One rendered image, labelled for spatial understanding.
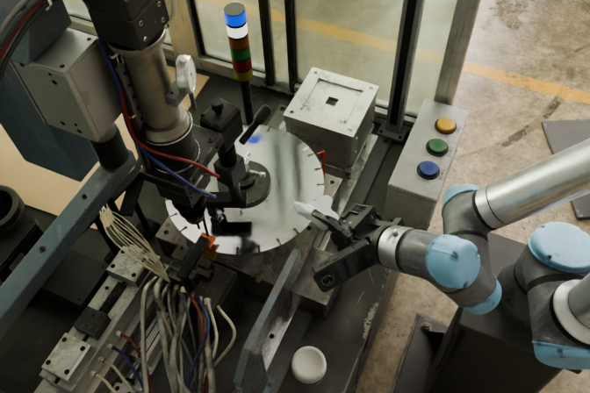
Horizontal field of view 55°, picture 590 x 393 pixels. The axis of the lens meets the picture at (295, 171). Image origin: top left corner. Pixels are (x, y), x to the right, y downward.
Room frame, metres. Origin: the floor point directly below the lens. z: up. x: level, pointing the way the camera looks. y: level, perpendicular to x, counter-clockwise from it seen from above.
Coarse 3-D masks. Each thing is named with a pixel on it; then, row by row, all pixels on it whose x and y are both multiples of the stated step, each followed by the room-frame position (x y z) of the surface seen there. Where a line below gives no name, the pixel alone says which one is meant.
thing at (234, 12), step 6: (228, 6) 1.01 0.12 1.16; (234, 6) 1.01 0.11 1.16; (240, 6) 1.01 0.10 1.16; (228, 12) 0.99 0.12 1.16; (234, 12) 0.99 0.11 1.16; (240, 12) 0.99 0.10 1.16; (228, 18) 0.98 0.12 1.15; (234, 18) 0.98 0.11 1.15; (240, 18) 0.98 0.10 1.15; (246, 18) 1.00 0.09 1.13; (228, 24) 0.98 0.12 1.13; (234, 24) 0.98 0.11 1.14; (240, 24) 0.98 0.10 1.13
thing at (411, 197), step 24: (432, 120) 0.89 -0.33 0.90; (456, 120) 0.88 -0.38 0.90; (408, 144) 0.82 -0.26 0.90; (456, 144) 0.81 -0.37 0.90; (408, 168) 0.75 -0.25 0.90; (408, 192) 0.69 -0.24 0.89; (432, 192) 0.68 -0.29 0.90; (384, 216) 0.71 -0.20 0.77; (408, 216) 0.69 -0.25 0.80; (432, 216) 0.70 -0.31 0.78
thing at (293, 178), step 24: (240, 144) 0.80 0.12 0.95; (264, 144) 0.80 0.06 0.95; (288, 144) 0.79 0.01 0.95; (288, 168) 0.73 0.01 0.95; (312, 168) 0.72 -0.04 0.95; (288, 192) 0.67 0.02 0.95; (312, 192) 0.66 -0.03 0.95; (240, 216) 0.62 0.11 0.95; (264, 216) 0.61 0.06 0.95; (288, 216) 0.61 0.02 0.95; (192, 240) 0.57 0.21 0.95; (216, 240) 0.56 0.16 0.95; (240, 240) 0.56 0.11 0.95; (264, 240) 0.56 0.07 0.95; (288, 240) 0.55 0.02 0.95
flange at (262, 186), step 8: (256, 168) 0.72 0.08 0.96; (264, 168) 0.72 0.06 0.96; (256, 176) 0.70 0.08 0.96; (240, 184) 0.68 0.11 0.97; (248, 184) 0.67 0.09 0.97; (256, 184) 0.68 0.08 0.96; (264, 184) 0.68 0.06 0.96; (248, 192) 0.66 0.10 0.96; (256, 192) 0.66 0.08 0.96; (264, 192) 0.66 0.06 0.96; (248, 200) 0.65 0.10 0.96; (256, 200) 0.65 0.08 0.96
